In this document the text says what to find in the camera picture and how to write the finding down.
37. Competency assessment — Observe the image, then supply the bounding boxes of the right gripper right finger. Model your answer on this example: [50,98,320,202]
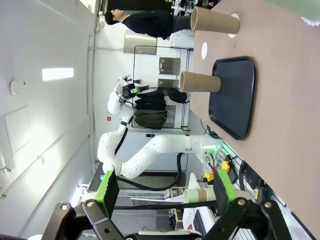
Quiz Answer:
[203,169,293,240]

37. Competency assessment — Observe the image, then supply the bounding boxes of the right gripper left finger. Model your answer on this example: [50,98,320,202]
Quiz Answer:
[42,168,126,240]

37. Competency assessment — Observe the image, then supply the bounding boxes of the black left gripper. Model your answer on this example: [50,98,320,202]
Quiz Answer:
[120,83,151,99]

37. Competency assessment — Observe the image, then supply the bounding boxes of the tan cup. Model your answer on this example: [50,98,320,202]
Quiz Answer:
[190,5,241,35]
[179,71,222,94]

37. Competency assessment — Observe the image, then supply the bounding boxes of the pale green cup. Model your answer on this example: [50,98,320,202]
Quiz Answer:
[287,0,320,21]

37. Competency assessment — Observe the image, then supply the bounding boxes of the stacked spare cups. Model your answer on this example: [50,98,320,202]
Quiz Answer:
[183,188,217,204]

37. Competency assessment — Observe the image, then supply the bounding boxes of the black hanging jacket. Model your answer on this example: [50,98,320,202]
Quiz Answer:
[134,90,168,111]

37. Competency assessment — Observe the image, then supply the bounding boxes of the olive hanging jacket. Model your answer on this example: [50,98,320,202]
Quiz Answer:
[133,109,168,130]

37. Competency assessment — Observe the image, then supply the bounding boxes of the computer keyboard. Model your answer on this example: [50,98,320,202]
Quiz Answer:
[192,209,208,238]

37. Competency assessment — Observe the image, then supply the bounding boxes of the black metal coat rack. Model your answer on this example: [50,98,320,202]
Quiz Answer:
[131,44,192,131]

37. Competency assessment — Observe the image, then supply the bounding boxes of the person in black cardigan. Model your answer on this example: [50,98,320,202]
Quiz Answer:
[104,8,195,41]

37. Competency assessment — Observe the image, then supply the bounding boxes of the rectangular ceiling light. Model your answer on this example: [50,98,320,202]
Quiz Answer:
[41,67,75,82]

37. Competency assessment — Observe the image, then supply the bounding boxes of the black plastic tray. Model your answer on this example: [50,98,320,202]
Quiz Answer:
[208,55,258,141]

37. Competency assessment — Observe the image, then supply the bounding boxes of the white ceiling access hatch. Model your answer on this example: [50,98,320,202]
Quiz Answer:
[4,105,33,154]

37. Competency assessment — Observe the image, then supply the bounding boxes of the round white smoke detector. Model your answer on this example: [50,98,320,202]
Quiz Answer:
[9,79,26,95]

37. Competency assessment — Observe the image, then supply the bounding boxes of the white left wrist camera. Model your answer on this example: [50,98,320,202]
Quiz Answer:
[117,75,133,87]

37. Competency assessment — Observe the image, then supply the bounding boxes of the grey metal wall panel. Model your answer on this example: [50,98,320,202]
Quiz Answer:
[158,56,182,75]

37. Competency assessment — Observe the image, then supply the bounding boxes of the black corrugated hose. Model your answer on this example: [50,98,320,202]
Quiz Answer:
[117,152,187,192]

